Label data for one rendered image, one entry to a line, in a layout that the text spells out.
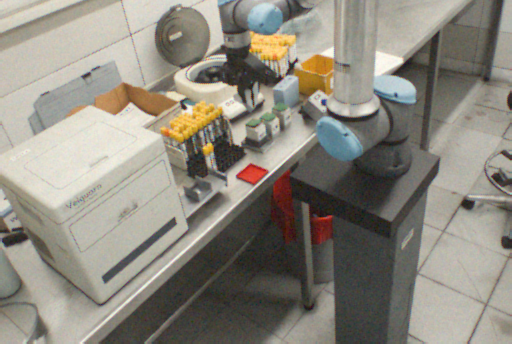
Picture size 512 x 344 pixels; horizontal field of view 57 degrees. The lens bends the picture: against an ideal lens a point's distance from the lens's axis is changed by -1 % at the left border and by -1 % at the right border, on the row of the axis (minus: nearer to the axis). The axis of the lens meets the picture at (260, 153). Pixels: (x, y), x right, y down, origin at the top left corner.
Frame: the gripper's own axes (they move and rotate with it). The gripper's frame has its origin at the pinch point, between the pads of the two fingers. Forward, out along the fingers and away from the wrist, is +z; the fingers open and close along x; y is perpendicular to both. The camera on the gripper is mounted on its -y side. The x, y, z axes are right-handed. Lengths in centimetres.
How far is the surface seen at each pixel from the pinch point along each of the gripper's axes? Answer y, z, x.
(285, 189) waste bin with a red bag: 16, 62, -32
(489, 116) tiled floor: -30, 100, -189
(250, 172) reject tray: -6.4, 13.1, 12.2
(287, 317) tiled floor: -3, 101, 0
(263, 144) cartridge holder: -2.7, 11.8, 0.5
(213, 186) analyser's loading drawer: -4.5, 9.3, 25.4
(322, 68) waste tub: 3.5, 8.4, -45.5
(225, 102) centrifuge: 19.7, 7.6, -8.9
